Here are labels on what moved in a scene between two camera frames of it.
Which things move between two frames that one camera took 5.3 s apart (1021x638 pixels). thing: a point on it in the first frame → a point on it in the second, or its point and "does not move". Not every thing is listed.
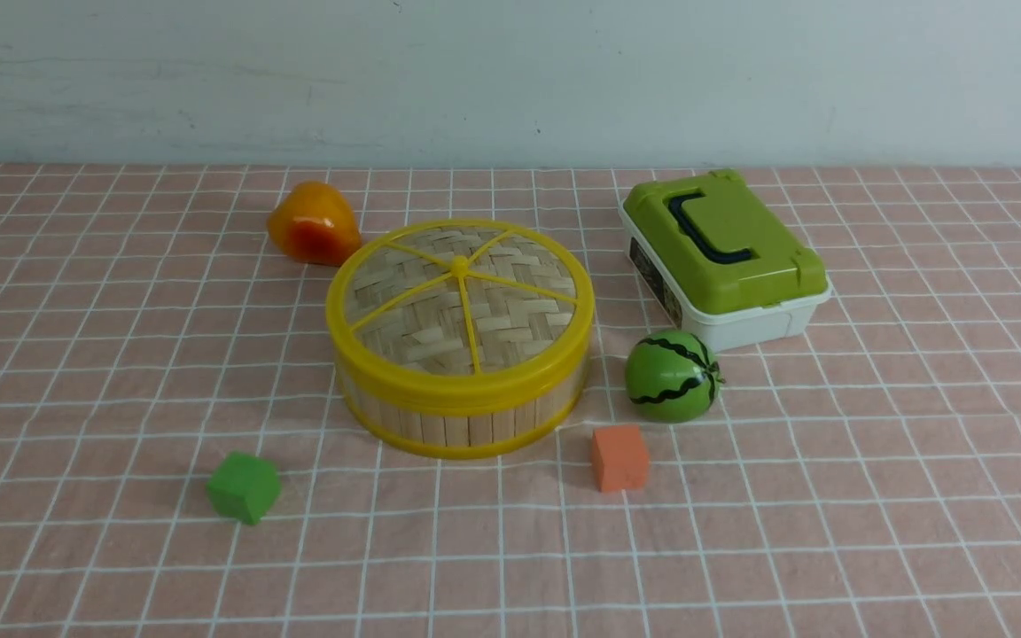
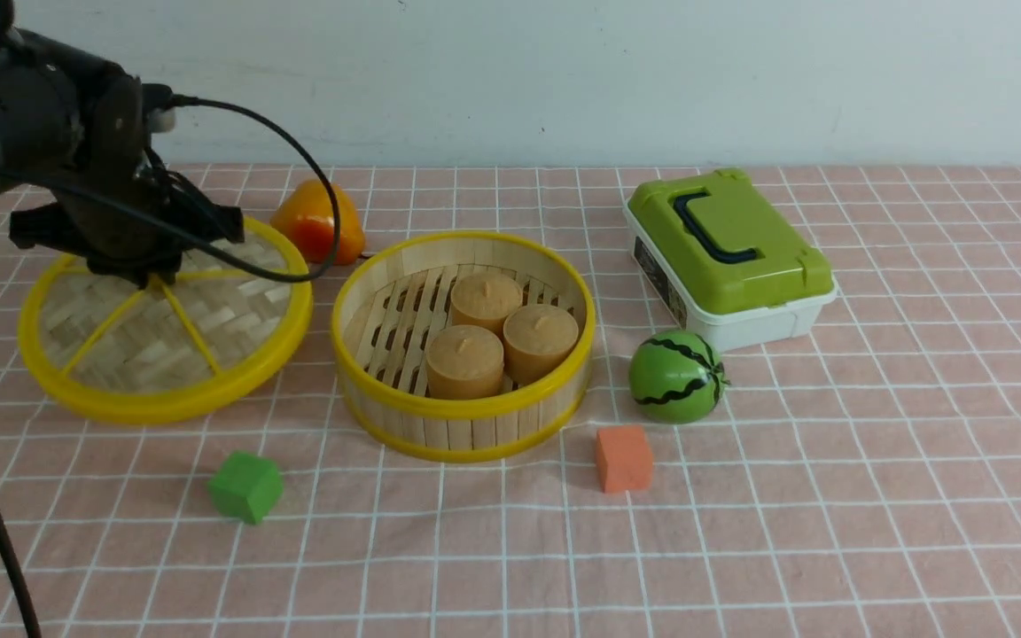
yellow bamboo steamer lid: x=461 y=315 → x=106 y=349
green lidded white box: x=716 y=258 does not move
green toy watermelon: x=672 y=377 does not move
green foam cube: x=245 y=486 does not move
